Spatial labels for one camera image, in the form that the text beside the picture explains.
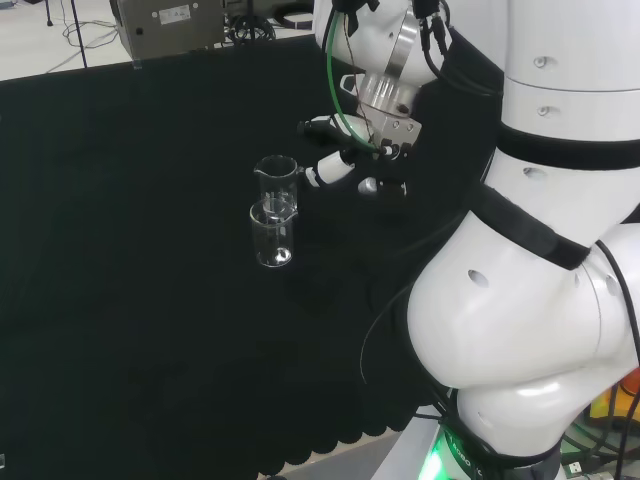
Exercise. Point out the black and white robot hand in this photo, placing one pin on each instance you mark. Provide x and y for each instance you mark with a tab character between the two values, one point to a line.
395	131

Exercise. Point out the clear glass beaker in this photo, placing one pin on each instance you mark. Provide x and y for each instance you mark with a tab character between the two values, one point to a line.
272	250
277	175

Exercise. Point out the grey metal box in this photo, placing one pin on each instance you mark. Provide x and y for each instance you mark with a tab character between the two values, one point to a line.
165	27

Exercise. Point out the black cloth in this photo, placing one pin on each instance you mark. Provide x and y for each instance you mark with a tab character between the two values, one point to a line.
125	250

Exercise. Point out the thin black pole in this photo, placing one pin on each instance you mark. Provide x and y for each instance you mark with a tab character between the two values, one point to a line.
78	32

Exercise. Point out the yellow stop button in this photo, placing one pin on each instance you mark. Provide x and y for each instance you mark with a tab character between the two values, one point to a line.
617	400

